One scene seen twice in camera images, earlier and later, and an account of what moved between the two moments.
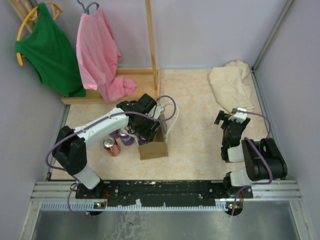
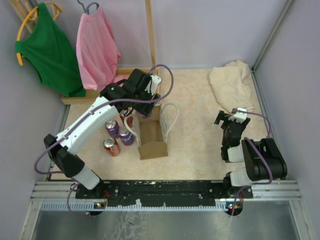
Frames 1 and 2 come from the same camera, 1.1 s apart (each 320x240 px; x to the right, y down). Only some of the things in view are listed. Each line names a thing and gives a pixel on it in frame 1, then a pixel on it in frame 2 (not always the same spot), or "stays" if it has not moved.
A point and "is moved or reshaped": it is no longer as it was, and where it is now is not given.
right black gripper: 225,117 stays
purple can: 143,140 is moved or reshaped
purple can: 126,138 stays
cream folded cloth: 232,85 stays
